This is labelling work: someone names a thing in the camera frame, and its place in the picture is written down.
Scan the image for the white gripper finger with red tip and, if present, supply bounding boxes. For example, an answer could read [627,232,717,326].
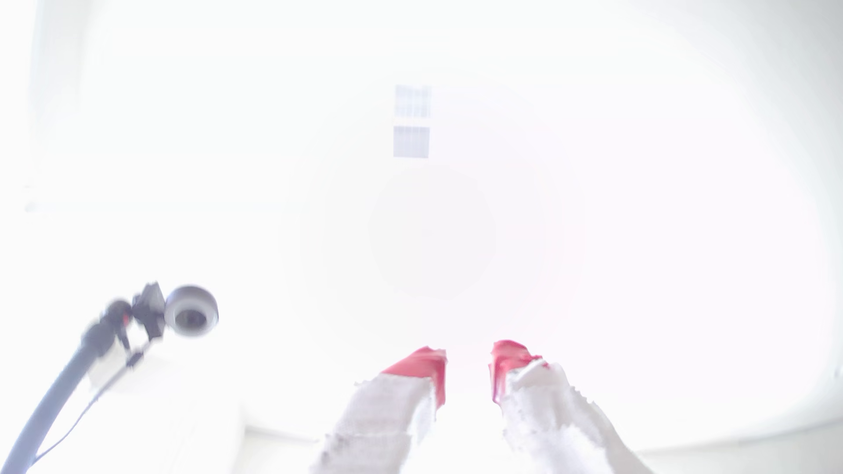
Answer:
[311,347,448,474]
[489,340,653,474]

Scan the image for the round grey webcam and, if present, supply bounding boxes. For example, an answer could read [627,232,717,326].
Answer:
[163,285,220,338]

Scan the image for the white ceiling vent grille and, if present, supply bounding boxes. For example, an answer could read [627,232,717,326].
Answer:
[393,125,432,160]
[394,84,433,120]

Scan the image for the black webcam clamp mount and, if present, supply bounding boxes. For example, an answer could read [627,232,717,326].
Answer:
[130,282,167,341]

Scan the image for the thin webcam cable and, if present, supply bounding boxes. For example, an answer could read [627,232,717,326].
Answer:
[33,348,154,463]

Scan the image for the grey gooseneck camera stand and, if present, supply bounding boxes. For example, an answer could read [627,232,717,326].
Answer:
[0,299,134,474]

